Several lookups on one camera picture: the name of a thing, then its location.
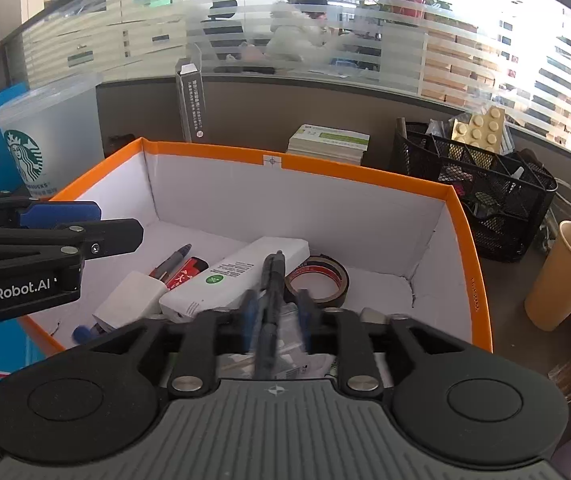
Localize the tall dark product box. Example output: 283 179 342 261
174 44 206 143

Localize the brown paper cup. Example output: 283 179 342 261
524 220 571 332

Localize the yellow building brick plate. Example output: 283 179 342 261
451 106 505 154

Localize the orange cardboard box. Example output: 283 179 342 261
20 139 493 354

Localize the black tape roll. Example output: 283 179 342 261
284 255 351 309

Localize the blue black marker pen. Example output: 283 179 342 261
72 323 112 344

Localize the black mesh desk organizer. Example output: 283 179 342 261
389 122 558 262

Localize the black gel pen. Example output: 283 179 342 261
253 250 285 382

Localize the white rectangular power bank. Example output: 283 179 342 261
158 236 310 322

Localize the white charger cube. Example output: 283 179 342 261
93 271 168 332

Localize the white patterned lighter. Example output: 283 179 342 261
218 304 335 380

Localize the Starbucks translucent plastic cup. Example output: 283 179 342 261
0 73 104 198

